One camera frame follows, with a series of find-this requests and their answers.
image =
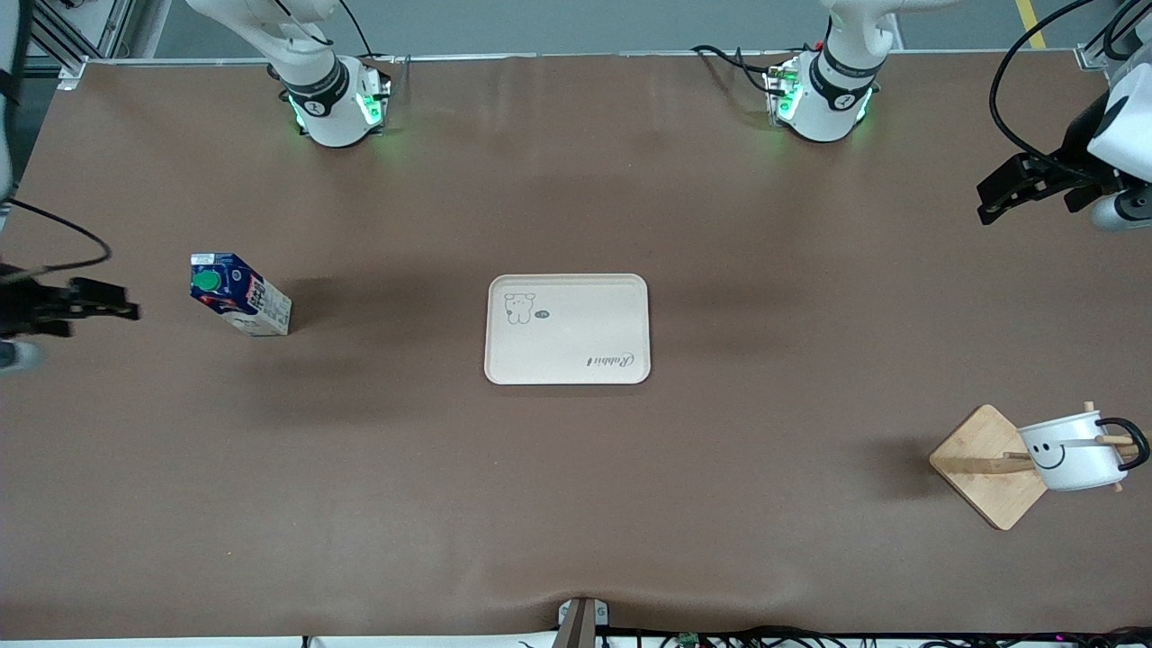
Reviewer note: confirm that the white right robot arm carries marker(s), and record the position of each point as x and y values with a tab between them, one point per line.
324	99

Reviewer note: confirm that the aluminium frame profile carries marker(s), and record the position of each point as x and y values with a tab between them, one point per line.
1091	56
74	72

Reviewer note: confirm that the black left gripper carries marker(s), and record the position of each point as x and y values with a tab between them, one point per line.
1073	155

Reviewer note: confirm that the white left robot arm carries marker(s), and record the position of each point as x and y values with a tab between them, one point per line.
837	99

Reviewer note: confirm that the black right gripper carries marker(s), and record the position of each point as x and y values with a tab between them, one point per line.
25	304

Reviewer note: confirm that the blue milk carton green cap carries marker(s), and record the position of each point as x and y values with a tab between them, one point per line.
238	292

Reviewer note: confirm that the beige plastic tray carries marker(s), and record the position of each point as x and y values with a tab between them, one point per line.
585	360

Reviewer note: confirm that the brown table cover mat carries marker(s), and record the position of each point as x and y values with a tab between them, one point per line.
360	450

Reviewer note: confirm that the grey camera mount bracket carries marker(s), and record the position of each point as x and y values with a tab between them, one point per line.
580	621

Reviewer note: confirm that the wooden cup rack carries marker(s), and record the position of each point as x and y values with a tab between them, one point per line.
981	468

